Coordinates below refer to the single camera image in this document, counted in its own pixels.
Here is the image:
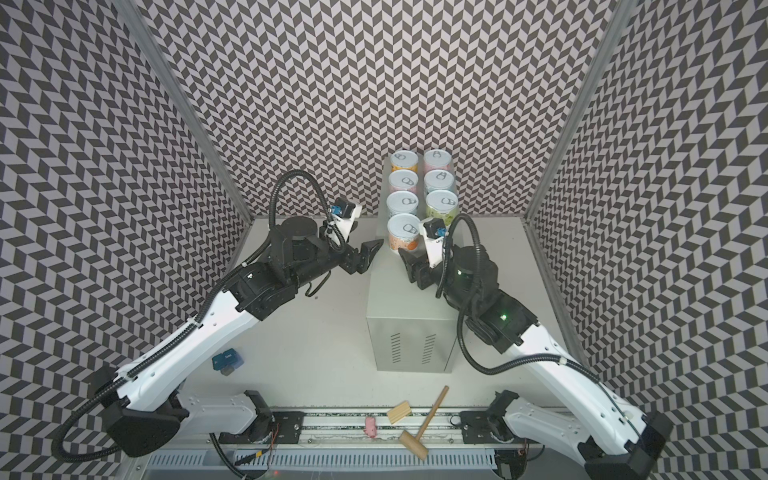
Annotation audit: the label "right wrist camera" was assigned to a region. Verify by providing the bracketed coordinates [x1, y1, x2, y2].
[419, 217, 448, 268]

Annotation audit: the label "orange labelled can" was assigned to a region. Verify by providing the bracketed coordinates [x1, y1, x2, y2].
[386, 213, 420, 253]

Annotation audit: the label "pink can sideways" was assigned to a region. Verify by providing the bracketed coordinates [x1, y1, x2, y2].
[388, 169, 419, 194]

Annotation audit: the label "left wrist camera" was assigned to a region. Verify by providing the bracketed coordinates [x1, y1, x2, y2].
[329, 196, 363, 246]

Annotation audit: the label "pink labelled can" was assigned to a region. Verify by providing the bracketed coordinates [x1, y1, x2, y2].
[423, 149, 454, 173]

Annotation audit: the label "white metal cabinet counter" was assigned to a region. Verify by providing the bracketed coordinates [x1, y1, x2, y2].
[366, 158, 458, 374]

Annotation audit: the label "pink eraser block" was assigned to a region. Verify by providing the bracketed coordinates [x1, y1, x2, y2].
[364, 416, 377, 439]

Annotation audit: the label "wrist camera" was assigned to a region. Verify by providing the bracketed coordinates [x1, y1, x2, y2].
[419, 217, 448, 268]
[329, 196, 363, 246]

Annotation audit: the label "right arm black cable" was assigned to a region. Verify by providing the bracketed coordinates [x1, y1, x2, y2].
[434, 212, 601, 385]

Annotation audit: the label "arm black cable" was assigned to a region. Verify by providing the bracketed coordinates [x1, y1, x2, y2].
[434, 212, 601, 385]
[50, 169, 349, 463]

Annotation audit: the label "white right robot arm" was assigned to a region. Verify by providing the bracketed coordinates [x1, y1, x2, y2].
[398, 246, 672, 479]

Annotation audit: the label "aluminium front rail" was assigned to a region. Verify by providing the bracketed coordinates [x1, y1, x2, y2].
[119, 405, 637, 452]

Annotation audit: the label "small wooden block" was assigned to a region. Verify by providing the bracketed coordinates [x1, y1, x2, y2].
[386, 400, 412, 425]

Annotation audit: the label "yellow labelled can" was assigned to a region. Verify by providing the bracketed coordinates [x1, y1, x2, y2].
[389, 150, 419, 173]

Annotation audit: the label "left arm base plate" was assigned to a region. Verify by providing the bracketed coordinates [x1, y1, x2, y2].
[217, 411, 305, 446]

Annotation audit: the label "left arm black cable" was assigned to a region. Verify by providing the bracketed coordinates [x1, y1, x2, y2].
[50, 169, 349, 463]

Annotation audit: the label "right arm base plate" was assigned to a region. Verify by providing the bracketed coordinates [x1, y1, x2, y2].
[459, 411, 514, 444]

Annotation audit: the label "wooden mallet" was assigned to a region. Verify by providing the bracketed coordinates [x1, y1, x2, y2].
[398, 385, 450, 461]

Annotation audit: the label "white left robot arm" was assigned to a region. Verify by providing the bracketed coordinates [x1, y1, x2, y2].
[102, 216, 383, 457]

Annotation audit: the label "green labelled front can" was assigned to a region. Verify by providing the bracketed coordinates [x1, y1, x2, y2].
[426, 190, 460, 227]

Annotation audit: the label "blue toy block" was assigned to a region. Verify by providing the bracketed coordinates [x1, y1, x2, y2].
[212, 348, 244, 376]

